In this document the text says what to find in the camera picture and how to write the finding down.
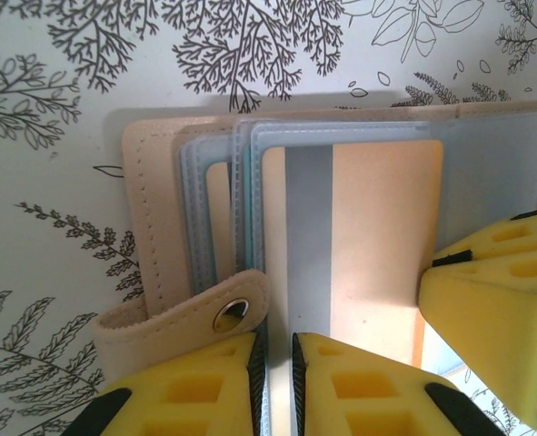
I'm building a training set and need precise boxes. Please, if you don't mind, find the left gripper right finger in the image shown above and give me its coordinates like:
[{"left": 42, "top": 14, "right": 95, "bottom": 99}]
[{"left": 289, "top": 331, "right": 501, "bottom": 436}]

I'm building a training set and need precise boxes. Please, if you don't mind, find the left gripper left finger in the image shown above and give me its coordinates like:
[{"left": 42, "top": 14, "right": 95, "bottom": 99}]
[{"left": 70, "top": 331, "right": 268, "bottom": 436}]

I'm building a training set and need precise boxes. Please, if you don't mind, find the gold credit card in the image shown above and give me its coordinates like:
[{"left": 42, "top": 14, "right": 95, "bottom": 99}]
[{"left": 261, "top": 139, "right": 446, "bottom": 382}]

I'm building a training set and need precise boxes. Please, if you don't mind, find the blue grey cloth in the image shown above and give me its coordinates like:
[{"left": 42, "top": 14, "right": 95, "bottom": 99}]
[{"left": 93, "top": 98, "right": 537, "bottom": 436}]

